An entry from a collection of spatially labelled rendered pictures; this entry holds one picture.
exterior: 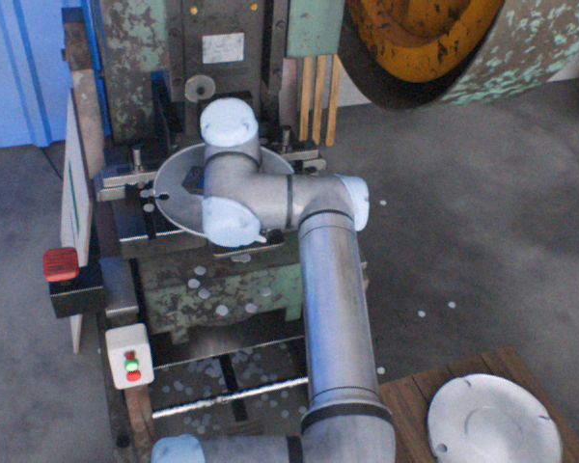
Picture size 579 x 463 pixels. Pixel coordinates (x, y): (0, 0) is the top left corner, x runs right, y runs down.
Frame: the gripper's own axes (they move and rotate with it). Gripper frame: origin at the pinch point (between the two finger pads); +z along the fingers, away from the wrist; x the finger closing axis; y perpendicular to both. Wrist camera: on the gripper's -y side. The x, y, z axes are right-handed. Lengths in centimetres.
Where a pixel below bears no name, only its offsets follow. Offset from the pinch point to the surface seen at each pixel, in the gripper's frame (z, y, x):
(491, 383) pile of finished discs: 47, 54, 7
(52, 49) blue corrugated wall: 62, -119, 62
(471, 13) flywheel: -32, 26, 33
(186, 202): 2.0, -14.2, 1.7
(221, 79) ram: -15.5, -12.6, 19.0
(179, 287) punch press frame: 12.9, -10.9, -11.5
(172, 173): 3.9, -21.2, 7.2
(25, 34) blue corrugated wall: 53, -124, 59
